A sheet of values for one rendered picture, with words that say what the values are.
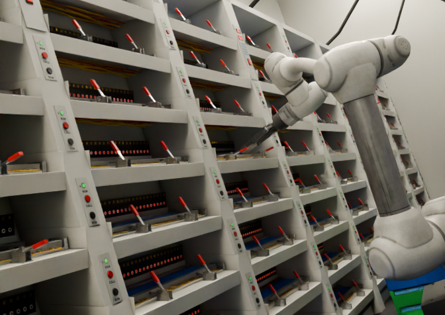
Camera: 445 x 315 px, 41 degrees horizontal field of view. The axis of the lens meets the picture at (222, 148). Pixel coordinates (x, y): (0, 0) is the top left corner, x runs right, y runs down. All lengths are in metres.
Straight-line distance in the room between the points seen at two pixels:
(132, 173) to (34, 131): 0.31
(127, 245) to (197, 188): 0.56
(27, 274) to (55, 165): 0.30
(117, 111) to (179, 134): 0.41
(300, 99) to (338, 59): 0.61
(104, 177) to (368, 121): 0.82
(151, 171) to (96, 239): 0.37
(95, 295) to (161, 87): 0.93
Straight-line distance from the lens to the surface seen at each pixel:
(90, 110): 1.66
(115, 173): 1.63
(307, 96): 2.44
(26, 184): 1.39
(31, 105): 1.50
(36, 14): 1.66
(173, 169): 1.88
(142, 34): 2.22
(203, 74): 2.35
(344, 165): 4.05
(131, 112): 1.81
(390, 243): 1.89
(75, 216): 1.47
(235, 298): 2.07
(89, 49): 1.78
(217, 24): 2.87
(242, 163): 2.34
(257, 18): 3.30
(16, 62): 1.60
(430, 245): 1.94
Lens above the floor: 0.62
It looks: 9 degrees up
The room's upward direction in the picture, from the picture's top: 19 degrees counter-clockwise
